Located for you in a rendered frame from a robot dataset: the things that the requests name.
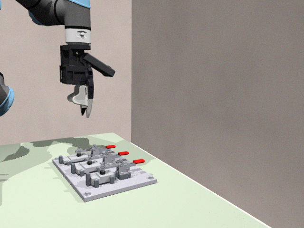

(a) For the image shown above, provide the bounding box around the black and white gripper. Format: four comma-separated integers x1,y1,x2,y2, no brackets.
59,44,94,118

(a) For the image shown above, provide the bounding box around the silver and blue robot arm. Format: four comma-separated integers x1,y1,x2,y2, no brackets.
0,0,115,116

